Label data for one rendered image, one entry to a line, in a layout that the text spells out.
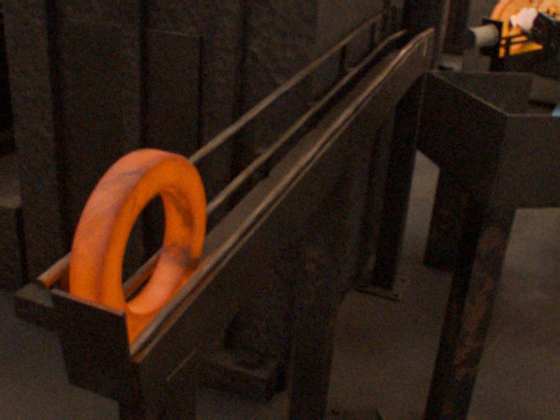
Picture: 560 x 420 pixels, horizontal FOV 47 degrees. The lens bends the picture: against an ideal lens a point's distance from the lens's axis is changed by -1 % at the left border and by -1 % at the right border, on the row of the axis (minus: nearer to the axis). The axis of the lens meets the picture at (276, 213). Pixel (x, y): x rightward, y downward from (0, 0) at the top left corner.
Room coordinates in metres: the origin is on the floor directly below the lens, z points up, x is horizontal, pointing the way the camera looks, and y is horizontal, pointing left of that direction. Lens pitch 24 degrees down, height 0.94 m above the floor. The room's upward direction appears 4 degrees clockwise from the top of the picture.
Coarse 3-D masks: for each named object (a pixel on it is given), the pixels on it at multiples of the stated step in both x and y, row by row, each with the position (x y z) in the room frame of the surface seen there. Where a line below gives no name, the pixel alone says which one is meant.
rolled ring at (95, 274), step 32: (128, 160) 0.54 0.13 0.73; (160, 160) 0.55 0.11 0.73; (96, 192) 0.51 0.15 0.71; (128, 192) 0.51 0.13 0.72; (160, 192) 0.60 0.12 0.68; (192, 192) 0.61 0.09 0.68; (96, 224) 0.49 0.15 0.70; (128, 224) 0.50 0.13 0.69; (192, 224) 0.61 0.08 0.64; (96, 256) 0.47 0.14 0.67; (160, 256) 0.61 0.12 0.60; (192, 256) 0.61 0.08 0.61; (96, 288) 0.46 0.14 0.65; (160, 288) 0.58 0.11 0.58; (128, 320) 0.50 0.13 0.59
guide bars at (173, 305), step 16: (368, 96) 1.15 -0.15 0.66; (352, 112) 1.04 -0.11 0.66; (336, 128) 0.96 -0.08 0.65; (320, 144) 0.90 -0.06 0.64; (304, 160) 0.84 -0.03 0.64; (288, 176) 0.79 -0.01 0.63; (272, 192) 0.75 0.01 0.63; (256, 208) 0.71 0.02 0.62; (240, 224) 0.67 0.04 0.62; (224, 240) 0.64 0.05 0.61; (240, 240) 0.67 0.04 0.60; (224, 256) 0.62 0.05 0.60; (208, 272) 0.59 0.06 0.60; (192, 288) 0.56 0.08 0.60; (176, 304) 0.53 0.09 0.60; (160, 320) 0.50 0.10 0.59; (144, 336) 0.48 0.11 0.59
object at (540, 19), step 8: (536, 16) 1.85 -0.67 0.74; (544, 16) 1.83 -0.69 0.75; (552, 16) 1.87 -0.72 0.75; (536, 24) 1.86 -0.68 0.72; (544, 24) 1.83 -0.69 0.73; (552, 24) 1.83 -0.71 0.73; (536, 32) 1.85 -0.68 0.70; (544, 32) 1.82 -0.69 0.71; (552, 32) 1.83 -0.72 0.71; (536, 40) 1.84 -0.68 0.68; (544, 40) 1.83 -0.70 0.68; (552, 40) 1.82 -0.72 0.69
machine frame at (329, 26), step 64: (64, 0) 1.33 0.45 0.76; (128, 0) 1.24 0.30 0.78; (192, 0) 1.23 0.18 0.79; (256, 0) 1.18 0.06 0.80; (320, 0) 1.15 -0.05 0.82; (384, 0) 1.62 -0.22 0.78; (64, 64) 1.34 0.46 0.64; (128, 64) 1.24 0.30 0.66; (192, 64) 1.22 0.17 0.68; (256, 64) 1.18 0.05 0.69; (64, 128) 1.34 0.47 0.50; (128, 128) 1.25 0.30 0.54; (192, 128) 1.22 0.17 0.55; (384, 128) 1.73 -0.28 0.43; (64, 192) 1.34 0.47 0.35; (64, 256) 1.32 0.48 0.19; (128, 256) 1.25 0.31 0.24; (256, 320) 1.17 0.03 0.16; (256, 384) 1.10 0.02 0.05
